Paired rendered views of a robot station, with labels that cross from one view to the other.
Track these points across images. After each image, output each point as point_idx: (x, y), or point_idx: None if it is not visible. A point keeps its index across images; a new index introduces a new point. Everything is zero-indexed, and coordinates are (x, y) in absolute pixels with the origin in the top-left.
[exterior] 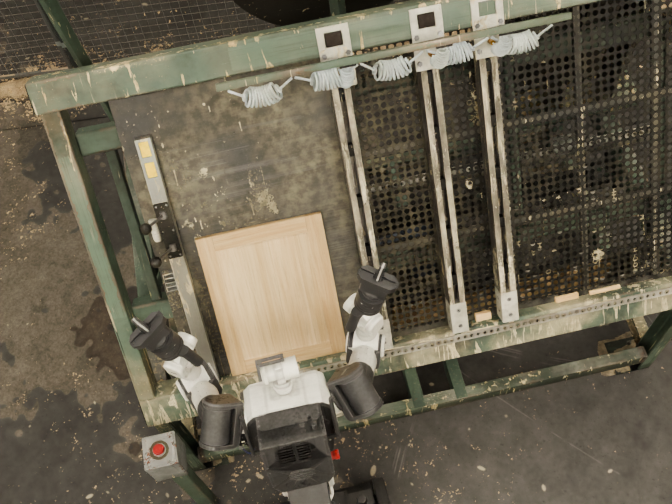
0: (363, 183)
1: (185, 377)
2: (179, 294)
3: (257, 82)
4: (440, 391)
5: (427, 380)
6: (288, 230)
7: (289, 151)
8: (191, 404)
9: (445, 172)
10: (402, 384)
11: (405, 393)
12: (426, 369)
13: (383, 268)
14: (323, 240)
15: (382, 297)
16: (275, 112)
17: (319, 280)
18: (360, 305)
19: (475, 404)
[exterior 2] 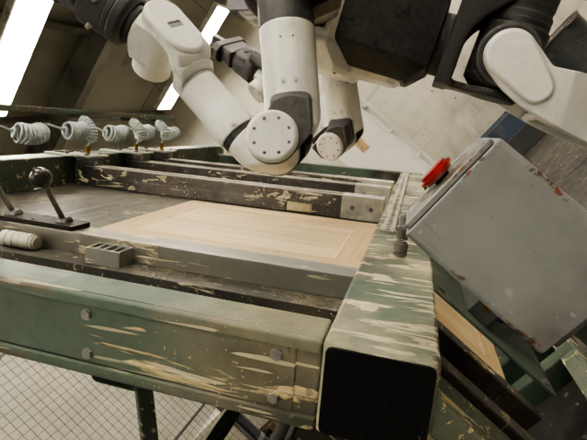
0: (189, 175)
1: (206, 42)
2: (146, 266)
3: (11, 105)
4: (573, 381)
5: (562, 401)
6: (183, 208)
7: (113, 200)
8: (293, 93)
9: (228, 169)
10: (571, 423)
11: (583, 415)
12: (549, 408)
13: (215, 34)
14: (222, 204)
15: (246, 44)
16: (70, 195)
17: (265, 213)
18: (247, 54)
19: (583, 346)
